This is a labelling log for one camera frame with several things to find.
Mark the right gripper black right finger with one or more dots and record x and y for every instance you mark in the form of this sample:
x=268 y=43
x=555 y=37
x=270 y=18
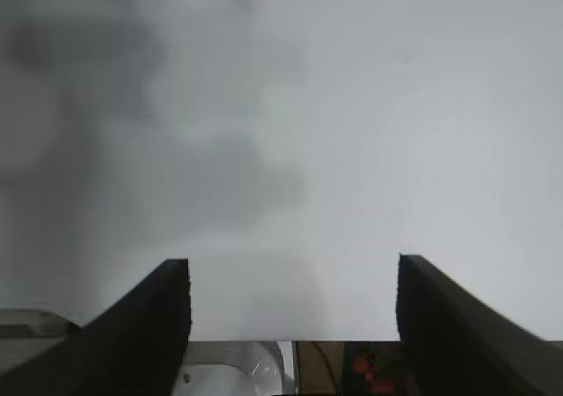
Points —
x=466 y=347

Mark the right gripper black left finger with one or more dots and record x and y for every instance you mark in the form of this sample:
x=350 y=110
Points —
x=123 y=352

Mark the silver metal frame part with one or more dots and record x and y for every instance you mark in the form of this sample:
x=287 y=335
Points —
x=237 y=369

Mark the red blurry object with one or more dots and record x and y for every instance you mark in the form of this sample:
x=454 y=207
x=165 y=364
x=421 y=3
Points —
x=369 y=369

